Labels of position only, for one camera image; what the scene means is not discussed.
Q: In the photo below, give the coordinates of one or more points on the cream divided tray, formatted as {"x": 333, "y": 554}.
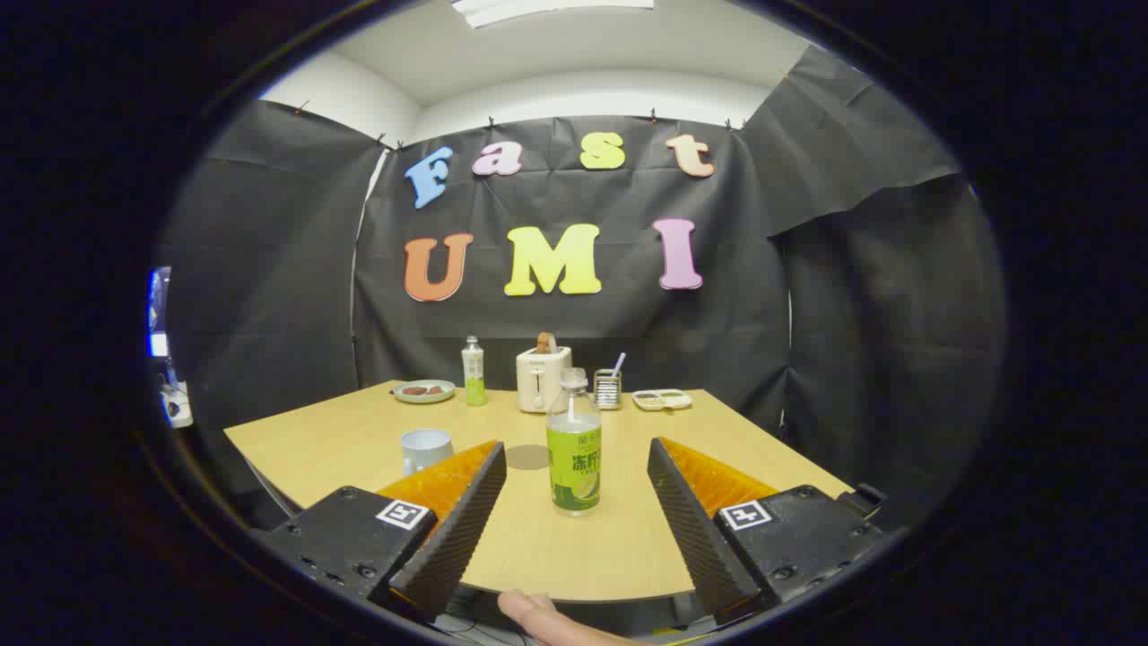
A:
{"x": 662, "y": 400}

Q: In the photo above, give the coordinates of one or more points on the wooden table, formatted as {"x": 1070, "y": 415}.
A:
{"x": 341, "y": 440}

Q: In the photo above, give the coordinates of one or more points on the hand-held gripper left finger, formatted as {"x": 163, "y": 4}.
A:
{"x": 457, "y": 529}

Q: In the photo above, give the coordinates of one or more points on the cream toaster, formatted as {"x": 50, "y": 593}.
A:
{"x": 538, "y": 381}

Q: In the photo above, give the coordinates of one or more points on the round brown coaster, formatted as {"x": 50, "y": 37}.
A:
{"x": 527, "y": 458}

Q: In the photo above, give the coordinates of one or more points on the brown bread slice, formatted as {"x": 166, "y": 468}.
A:
{"x": 546, "y": 343}

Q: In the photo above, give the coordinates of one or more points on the pale green plate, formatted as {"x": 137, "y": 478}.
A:
{"x": 444, "y": 396}

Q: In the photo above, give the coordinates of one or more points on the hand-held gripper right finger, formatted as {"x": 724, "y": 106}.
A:
{"x": 695, "y": 529}

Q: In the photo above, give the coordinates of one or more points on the black backdrop cloth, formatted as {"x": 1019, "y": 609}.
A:
{"x": 269, "y": 269}

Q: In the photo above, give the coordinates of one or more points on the small green drink bottle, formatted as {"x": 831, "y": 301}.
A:
{"x": 473, "y": 372}

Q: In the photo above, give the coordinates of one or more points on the white device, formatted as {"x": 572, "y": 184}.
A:
{"x": 178, "y": 404}

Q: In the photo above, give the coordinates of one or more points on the pale blue cup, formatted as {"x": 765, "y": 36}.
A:
{"x": 421, "y": 447}

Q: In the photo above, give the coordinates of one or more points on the green label juice bottle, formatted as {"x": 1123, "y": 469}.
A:
{"x": 574, "y": 467}

